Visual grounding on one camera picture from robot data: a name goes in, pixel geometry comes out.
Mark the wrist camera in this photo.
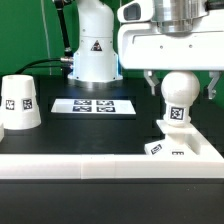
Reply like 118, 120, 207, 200
117, 0, 154, 23

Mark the white lamp bulb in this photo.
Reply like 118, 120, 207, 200
161, 71, 200, 127

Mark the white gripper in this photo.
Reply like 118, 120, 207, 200
118, 18, 224, 100

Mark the small white block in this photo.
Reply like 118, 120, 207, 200
0, 122, 4, 142

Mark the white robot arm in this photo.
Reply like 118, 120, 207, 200
53, 0, 224, 99

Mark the white lamp hood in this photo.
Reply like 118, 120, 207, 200
0, 74, 41, 130

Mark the white lamp base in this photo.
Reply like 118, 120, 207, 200
144, 120, 196, 158

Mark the thin grey cable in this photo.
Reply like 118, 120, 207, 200
40, 0, 53, 76

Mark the white L-shaped wall fence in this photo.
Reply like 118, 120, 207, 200
0, 129, 224, 179

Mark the white marker tag sheet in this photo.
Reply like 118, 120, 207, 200
51, 99, 136, 115

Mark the black cable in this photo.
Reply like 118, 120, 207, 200
13, 57, 74, 76

